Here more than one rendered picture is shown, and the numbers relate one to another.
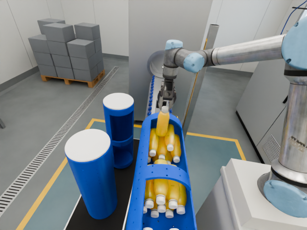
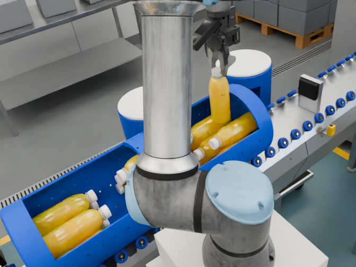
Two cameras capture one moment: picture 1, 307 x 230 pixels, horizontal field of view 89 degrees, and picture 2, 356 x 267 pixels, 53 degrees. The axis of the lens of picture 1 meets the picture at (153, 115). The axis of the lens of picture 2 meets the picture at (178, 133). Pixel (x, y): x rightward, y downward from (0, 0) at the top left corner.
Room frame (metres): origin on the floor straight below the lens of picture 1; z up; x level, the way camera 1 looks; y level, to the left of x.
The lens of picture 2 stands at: (0.08, -0.88, 1.92)
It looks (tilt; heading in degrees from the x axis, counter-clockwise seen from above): 38 degrees down; 61
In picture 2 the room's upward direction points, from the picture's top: 10 degrees counter-clockwise
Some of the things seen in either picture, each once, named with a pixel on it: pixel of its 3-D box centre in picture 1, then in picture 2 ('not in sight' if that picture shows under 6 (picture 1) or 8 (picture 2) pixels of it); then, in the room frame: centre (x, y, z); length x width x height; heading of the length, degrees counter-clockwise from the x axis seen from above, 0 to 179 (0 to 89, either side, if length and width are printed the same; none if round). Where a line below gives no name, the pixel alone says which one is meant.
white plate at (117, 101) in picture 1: (118, 100); (242, 62); (1.21, 0.34, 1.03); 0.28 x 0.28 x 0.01
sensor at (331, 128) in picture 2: not in sight; (325, 127); (1.18, -0.19, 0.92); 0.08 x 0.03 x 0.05; 91
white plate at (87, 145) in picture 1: (88, 143); (147, 101); (0.67, 0.40, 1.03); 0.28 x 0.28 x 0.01
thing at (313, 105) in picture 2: (160, 107); (309, 95); (1.23, -0.06, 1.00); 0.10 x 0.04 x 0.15; 91
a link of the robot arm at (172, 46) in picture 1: (173, 54); not in sight; (0.75, -0.06, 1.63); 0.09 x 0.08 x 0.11; 41
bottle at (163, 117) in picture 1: (162, 122); (219, 97); (0.73, -0.06, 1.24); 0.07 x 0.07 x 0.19
